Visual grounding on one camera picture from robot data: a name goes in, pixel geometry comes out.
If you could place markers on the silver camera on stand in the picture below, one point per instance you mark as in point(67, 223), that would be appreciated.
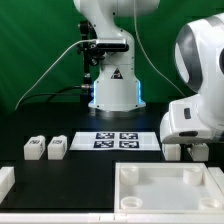
point(112, 45)

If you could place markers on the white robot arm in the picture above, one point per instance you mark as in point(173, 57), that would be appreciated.
point(199, 59)

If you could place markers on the white sheet with tags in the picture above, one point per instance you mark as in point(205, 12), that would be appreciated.
point(131, 141)

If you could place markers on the white square tabletop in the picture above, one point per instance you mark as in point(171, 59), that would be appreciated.
point(166, 188)

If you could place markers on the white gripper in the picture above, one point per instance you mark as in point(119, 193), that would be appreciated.
point(182, 124)

